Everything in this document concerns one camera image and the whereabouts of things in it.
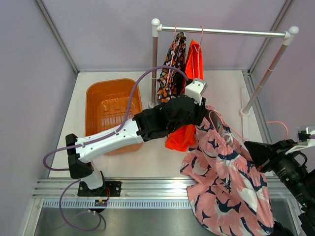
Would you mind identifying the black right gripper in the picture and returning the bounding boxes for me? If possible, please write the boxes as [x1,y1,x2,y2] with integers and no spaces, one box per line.
[246,138,315,208]

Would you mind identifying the pink wire hanger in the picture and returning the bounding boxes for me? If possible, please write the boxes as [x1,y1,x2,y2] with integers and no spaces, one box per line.
[208,110,288,170]

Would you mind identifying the pink navy patterned shorts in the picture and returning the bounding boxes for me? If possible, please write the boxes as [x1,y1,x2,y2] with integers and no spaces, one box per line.
[180,106,274,236]

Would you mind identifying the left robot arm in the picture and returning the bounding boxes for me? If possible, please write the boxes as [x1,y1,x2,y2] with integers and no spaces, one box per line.
[65,94,207,197]

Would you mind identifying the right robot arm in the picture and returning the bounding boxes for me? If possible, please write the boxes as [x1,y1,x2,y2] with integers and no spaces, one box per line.
[244,139,315,236]

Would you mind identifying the black orange patterned shorts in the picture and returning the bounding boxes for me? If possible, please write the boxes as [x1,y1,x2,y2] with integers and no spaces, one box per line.
[157,32,186,104]

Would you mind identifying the pink hanger under patterned shorts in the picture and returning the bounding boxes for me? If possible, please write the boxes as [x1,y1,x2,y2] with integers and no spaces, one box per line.
[166,24,178,85]

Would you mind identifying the pink hanger under orange shorts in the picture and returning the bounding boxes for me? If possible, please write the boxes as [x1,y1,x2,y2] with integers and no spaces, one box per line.
[192,26,204,79]

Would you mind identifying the orange plastic basket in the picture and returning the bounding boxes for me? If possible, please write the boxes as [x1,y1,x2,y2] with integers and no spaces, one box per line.
[85,78,144,156]

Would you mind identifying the silver clothes rack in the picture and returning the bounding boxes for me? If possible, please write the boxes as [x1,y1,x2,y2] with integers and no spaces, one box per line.
[149,18,299,139]

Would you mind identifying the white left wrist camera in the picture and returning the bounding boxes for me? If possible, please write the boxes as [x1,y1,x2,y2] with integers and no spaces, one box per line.
[184,78,207,106]

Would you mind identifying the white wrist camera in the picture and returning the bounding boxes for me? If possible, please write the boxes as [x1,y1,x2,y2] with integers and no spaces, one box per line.
[285,125,315,155]
[184,78,207,106]

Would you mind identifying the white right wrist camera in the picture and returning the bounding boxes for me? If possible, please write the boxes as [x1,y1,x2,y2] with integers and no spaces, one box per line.
[285,125,315,155]

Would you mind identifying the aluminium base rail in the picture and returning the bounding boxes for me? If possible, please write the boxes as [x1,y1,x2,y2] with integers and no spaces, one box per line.
[31,177,298,209]

